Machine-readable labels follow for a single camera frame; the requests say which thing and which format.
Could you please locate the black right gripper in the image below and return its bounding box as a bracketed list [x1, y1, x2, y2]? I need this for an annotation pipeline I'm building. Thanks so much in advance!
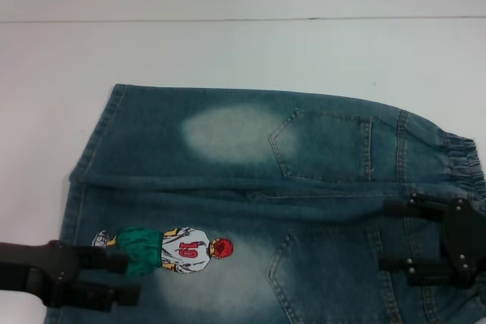
[377, 192, 486, 290]

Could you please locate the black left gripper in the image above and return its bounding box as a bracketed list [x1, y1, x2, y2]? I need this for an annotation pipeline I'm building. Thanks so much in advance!
[0, 240, 143, 312]

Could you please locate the blue denim shorts basketball print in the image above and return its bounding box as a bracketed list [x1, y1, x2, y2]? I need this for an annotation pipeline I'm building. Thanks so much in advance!
[45, 83, 486, 324]

